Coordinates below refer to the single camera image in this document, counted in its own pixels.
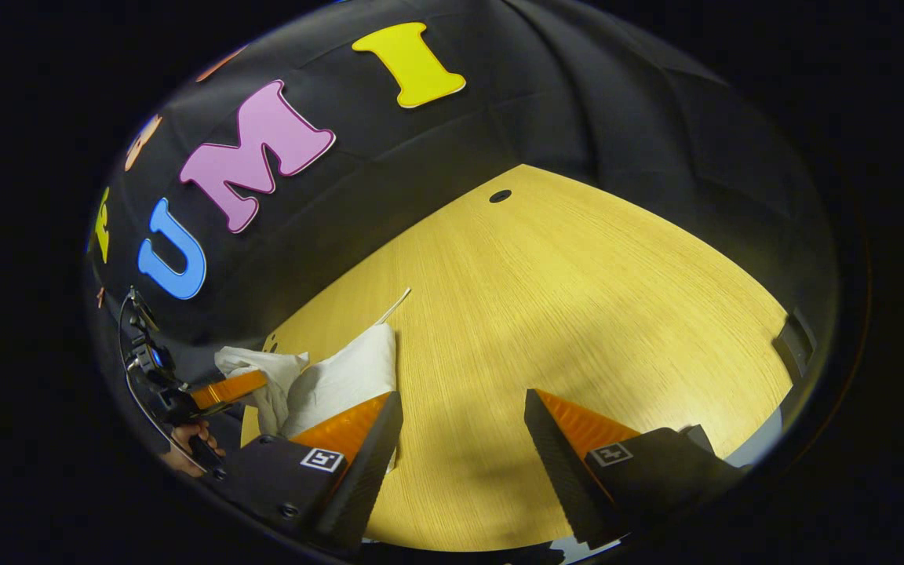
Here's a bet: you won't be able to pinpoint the black table clamp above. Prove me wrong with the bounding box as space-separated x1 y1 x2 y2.
772 308 819 383

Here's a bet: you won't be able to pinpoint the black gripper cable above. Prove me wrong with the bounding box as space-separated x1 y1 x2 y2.
117 294 210 476

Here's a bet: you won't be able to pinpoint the black backdrop cloth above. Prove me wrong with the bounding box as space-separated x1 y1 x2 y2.
83 0 841 440

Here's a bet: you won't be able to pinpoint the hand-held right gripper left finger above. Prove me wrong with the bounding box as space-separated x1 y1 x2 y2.
211 390 405 552

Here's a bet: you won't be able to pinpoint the white jeans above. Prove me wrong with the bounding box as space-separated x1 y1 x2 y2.
214 287 413 472

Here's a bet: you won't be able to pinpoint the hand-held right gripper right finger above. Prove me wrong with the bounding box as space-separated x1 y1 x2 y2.
523 388 753 552

